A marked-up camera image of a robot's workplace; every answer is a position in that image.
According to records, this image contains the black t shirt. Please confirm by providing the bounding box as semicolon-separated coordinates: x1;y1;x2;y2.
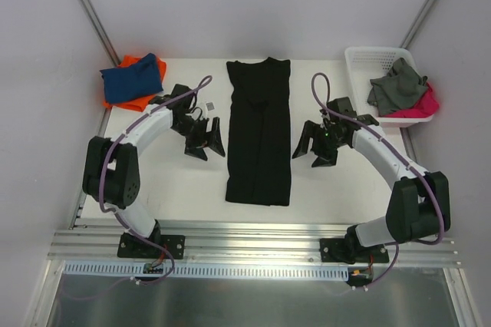
226;58;292;206

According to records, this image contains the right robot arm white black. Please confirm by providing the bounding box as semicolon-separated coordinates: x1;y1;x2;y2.
292;97;451;264

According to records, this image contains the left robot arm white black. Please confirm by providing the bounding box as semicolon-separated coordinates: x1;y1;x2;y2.
82;84;226;259

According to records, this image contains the blue t shirt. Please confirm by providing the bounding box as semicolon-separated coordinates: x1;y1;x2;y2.
99;52;165;105

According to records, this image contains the white plastic laundry basket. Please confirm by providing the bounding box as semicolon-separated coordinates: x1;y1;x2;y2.
344;46;440;128

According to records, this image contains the grey green t shirt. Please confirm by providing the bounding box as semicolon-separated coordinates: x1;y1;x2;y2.
367;58;428;117

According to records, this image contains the pink t shirt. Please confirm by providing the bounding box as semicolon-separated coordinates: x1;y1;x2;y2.
384;83;440;119

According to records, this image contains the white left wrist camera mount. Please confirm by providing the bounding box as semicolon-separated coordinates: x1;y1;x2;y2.
201;102;215;119

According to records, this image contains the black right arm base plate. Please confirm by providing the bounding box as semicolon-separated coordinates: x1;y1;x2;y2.
319;238;389;265

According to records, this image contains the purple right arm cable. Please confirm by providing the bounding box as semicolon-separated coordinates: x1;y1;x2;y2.
310;71;451;292

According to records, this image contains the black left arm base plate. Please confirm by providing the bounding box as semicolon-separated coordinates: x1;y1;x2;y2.
117;233;186;259

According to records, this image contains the white slotted cable duct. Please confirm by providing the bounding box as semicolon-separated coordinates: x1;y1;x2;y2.
63;261;349;282

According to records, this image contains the aluminium mounting rail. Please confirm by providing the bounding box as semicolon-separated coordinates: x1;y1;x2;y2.
46;219;460;267

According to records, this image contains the left corner aluminium post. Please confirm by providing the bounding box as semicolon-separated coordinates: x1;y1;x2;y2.
78;0;120;66

